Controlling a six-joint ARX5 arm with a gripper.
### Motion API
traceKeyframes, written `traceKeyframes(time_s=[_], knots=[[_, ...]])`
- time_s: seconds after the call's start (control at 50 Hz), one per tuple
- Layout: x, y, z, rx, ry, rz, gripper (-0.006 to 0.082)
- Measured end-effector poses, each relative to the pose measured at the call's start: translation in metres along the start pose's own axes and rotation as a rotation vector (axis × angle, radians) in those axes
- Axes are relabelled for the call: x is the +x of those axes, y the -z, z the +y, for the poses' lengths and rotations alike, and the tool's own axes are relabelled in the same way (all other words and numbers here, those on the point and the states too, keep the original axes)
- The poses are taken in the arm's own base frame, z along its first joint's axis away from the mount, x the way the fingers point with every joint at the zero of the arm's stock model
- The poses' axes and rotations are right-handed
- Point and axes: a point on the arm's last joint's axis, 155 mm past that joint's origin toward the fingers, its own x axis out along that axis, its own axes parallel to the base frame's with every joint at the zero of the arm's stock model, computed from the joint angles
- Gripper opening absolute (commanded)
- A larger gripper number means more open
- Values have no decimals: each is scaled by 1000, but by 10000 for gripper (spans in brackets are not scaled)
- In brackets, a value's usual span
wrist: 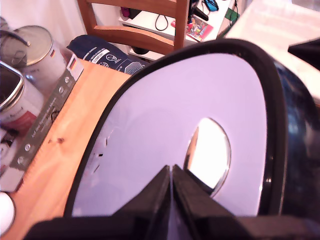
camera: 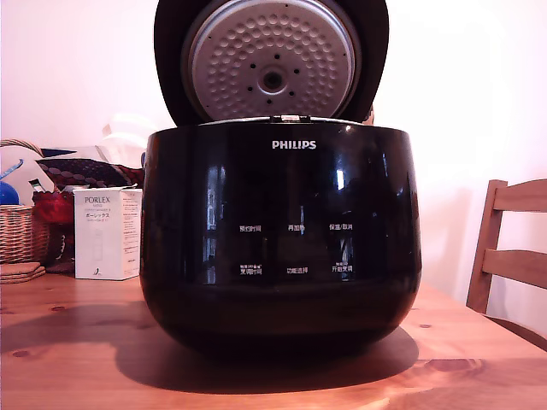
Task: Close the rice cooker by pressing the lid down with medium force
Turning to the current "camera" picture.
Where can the black rice cooker lid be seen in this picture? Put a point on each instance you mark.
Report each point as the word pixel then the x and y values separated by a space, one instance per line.
pixel 273 64

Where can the black Philips rice cooker body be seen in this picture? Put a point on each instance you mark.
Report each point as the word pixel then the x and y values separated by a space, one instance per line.
pixel 278 192

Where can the white plastic item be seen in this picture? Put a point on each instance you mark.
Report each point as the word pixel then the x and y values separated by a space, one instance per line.
pixel 126 136

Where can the white Porlex box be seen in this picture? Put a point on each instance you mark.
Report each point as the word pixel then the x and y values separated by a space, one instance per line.
pixel 104 239

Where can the dark dotted patterned cloth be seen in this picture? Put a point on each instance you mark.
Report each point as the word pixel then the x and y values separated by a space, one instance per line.
pixel 87 171

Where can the wooden ladder-back chair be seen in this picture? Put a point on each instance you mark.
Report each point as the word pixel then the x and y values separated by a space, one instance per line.
pixel 502 265

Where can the wicker basket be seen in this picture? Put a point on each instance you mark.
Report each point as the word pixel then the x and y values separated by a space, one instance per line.
pixel 19 235

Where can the stack of cork coasters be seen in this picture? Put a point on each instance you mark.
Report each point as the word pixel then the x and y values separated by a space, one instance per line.
pixel 21 272

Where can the blue striped ribbon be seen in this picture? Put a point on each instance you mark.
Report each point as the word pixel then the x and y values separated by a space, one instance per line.
pixel 12 168

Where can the blue ball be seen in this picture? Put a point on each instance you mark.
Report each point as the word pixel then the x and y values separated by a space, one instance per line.
pixel 7 194

